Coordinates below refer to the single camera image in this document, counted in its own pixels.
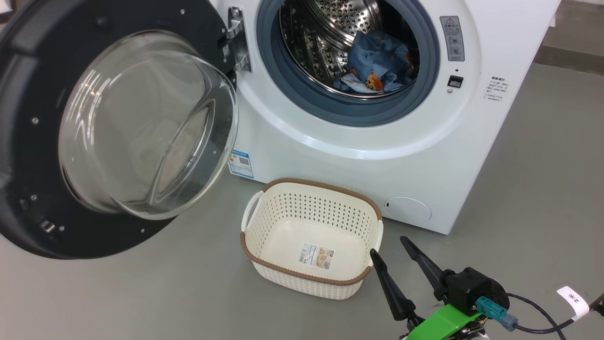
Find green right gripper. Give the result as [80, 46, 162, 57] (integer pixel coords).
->
[369, 236, 487, 340]

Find blue garment small cartoon prints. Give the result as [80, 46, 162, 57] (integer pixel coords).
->
[347, 31, 418, 90]

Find black round washer door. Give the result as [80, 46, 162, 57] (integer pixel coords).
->
[0, 0, 240, 260]

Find white front-load washing machine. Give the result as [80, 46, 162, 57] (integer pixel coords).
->
[208, 0, 562, 235]

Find perforated steel washer drum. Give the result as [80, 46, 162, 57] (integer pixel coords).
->
[279, 0, 420, 100]

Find metal washer door hinge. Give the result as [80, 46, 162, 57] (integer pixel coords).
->
[226, 7, 252, 73]

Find round white filter cover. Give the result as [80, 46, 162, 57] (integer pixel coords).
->
[383, 196, 432, 223]

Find paper product sticker in basket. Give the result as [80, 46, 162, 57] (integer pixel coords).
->
[298, 243, 335, 270]

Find white perforated laundry basket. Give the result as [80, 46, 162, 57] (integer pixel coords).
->
[240, 178, 384, 300]

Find blue energy label sticker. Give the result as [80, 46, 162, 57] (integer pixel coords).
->
[228, 150, 254, 179]

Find grey warning label sticker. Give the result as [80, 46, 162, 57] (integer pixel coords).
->
[440, 16, 465, 62]

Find teal cable connector plug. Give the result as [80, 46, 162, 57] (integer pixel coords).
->
[476, 297, 519, 331]

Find thin black camera cable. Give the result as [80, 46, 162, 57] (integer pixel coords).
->
[507, 293, 604, 335]

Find white cable tag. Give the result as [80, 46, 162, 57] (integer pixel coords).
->
[557, 286, 590, 322]

